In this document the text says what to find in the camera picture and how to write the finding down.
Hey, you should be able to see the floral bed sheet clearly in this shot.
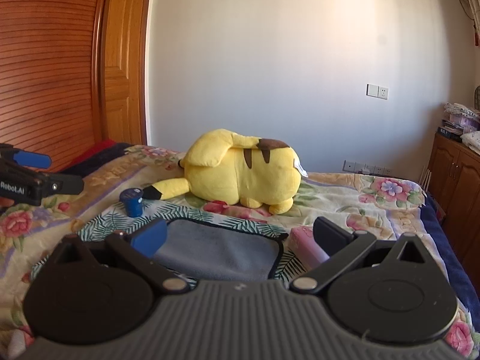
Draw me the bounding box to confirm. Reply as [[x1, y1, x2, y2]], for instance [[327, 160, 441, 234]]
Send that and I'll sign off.
[[1, 144, 479, 359]]

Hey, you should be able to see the yellow Pikachu plush toy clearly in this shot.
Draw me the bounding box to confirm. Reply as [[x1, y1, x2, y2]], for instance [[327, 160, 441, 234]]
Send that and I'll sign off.
[[143, 129, 308, 215]]

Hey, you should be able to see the dark blue blanket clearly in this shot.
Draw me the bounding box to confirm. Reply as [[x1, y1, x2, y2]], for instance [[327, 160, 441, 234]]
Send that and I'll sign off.
[[420, 193, 480, 332]]

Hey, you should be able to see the wall power strip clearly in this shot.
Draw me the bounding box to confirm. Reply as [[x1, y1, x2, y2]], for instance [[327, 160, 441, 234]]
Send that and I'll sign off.
[[343, 160, 392, 176]]

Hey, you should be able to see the blue cylindrical can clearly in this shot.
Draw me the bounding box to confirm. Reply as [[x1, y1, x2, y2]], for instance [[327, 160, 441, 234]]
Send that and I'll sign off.
[[119, 188, 143, 218]]

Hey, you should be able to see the folded white floral cloth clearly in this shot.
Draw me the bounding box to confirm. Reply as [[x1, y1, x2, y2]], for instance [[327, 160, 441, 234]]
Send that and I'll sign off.
[[460, 131, 480, 155]]

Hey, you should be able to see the red cloth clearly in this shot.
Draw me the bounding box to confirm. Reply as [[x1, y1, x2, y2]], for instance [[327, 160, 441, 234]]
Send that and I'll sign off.
[[67, 139, 116, 167]]

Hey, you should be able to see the wooden cabinet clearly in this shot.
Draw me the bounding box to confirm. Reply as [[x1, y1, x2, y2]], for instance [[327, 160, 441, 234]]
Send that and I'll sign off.
[[426, 131, 480, 255]]

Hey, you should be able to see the white wall switch socket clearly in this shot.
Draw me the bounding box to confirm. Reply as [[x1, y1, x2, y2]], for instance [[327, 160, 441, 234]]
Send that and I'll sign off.
[[366, 84, 389, 100]]

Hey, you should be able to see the grey microfibre towel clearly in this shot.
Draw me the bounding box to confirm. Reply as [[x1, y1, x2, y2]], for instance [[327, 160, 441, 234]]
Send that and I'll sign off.
[[153, 219, 284, 282]]

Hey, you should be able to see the wooden slatted wardrobe door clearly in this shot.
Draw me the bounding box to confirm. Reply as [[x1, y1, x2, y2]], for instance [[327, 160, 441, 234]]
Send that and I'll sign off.
[[1, 0, 104, 172]]

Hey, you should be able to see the pink tissue pack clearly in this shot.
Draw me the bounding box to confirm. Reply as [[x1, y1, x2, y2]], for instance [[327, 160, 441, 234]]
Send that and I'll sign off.
[[288, 226, 329, 271]]

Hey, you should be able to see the palm leaf print cloth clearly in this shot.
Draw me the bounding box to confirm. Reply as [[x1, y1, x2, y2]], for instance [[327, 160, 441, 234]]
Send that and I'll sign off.
[[29, 201, 313, 290]]

